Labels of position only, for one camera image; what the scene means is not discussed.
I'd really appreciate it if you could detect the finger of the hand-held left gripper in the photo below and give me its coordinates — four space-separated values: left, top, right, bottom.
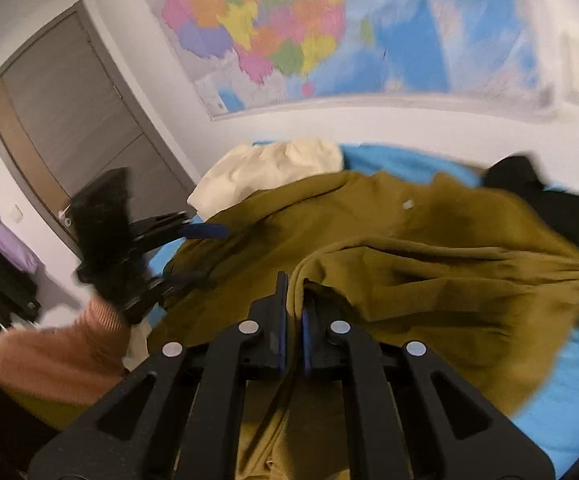
128 211 229 253
122 271 212 327

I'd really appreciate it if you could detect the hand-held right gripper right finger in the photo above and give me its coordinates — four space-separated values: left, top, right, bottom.
302 285 556 480

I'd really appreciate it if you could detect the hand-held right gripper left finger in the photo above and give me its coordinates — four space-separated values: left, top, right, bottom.
29 271 290 480

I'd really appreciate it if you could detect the olive corduroy garment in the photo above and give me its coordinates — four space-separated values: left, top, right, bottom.
146 170 579 480

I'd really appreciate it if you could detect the person's left forearm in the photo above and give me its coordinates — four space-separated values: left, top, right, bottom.
0 294 134 406

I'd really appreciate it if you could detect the cream cloth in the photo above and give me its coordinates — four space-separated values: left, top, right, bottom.
188 139 344 222

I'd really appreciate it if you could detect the grey door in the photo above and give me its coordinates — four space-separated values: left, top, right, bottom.
0 0 198 257

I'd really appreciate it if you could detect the blue bed sheet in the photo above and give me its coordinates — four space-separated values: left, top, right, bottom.
146 141 579 476

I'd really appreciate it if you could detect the colourful wall map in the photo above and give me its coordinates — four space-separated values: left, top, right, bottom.
142 0 557 122

